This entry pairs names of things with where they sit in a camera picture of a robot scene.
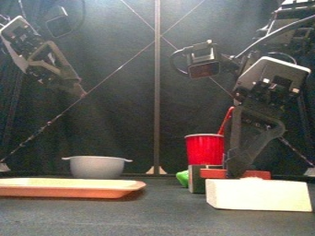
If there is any dark green block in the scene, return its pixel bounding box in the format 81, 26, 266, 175
186, 164, 225, 195

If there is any red plastic cup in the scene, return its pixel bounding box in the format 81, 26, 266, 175
182, 133, 226, 166

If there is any green toy vegetable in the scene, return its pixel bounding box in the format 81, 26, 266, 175
174, 170, 190, 188

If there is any vertical metal frame pole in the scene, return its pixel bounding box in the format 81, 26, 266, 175
152, 0, 162, 169

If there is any orange toy salmon slice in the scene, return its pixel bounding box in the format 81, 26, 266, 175
198, 168, 272, 181

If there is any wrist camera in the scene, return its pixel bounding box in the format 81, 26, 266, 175
185, 40, 224, 79
42, 5, 75, 39

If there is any orange rectangular tray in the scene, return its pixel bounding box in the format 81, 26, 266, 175
0, 177, 148, 200

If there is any black camera cable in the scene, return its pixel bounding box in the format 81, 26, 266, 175
168, 45, 194, 77

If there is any metal pole foot bracket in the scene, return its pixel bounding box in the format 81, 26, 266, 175
145, 165, 168, 176

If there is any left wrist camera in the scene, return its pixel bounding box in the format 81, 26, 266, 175
42, 5, 75, 39

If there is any white toy rice block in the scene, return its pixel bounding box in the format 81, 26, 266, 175
204, 178, 313, 213

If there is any grey bowl with handles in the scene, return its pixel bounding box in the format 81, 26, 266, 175
59, 155, 133, 180

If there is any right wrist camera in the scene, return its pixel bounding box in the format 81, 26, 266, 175
185, 40, 224, 79

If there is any red plastic spoon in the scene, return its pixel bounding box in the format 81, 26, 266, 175
216, 106, 236, 136

